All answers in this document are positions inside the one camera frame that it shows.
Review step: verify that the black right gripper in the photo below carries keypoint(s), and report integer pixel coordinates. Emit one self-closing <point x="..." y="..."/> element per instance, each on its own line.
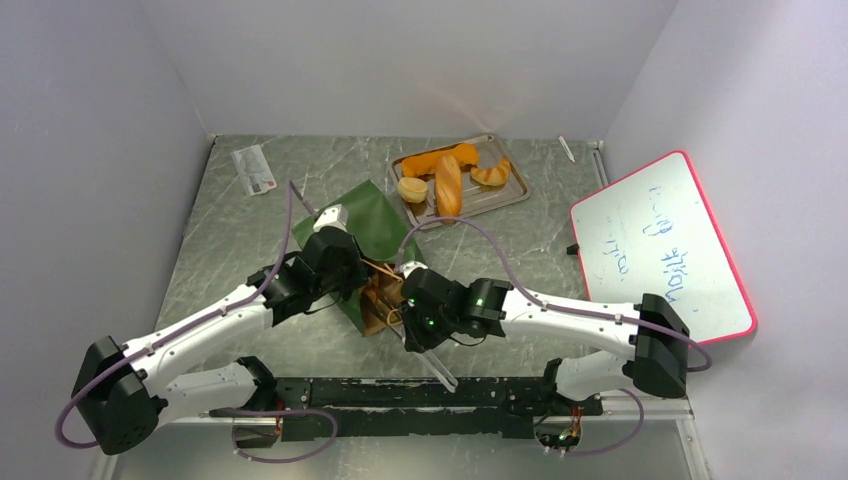
<point x="417" y="338"/>

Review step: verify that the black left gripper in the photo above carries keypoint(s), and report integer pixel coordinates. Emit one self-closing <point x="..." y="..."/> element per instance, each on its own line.
<point x="358" y="269"/>

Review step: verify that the metal tongs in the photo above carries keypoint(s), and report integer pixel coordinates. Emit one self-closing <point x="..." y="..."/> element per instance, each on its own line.
<point x="429" y="360"/>

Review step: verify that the fake round bread roll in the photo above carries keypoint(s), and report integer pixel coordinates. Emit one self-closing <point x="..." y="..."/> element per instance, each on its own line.
<point x="412" y="190"/>

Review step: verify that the fake baguette loaf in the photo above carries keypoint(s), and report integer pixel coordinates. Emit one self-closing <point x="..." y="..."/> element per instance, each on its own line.
<point x="448" y="187"/>

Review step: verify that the orange fake braided bread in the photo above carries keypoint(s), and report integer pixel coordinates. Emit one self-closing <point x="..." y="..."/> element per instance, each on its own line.
<point x="425" y="163"/>

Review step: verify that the fake croissant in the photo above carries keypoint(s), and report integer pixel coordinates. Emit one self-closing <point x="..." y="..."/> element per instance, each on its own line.
<point x="495" y="176"/>

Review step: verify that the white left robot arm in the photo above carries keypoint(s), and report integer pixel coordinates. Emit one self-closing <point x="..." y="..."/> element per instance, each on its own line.
<point x="185" y="358"/>

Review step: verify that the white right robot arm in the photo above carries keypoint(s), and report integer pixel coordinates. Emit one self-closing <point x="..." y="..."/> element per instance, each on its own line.
<point x="643" y="345"/>

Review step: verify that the white paper receipt card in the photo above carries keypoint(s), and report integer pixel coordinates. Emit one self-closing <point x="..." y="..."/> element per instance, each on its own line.
<point x="253" y="170"/>

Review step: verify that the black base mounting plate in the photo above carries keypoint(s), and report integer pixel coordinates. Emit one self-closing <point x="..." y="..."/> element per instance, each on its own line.
<point x="356" y="407"/>

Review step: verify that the white marker pen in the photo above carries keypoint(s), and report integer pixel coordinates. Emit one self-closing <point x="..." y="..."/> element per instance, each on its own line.
<point x="566" y="148"/>

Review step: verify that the pink framed whiteboard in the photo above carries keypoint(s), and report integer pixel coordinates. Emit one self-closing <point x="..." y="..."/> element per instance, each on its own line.
<point x="653" y="231"/>

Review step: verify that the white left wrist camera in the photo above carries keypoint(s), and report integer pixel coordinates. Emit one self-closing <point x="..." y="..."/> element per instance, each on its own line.
<point x="335" y="216"/>

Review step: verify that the aluminium rail frame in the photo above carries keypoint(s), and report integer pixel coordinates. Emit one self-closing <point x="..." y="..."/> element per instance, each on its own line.
<point x="562" y="436"/>

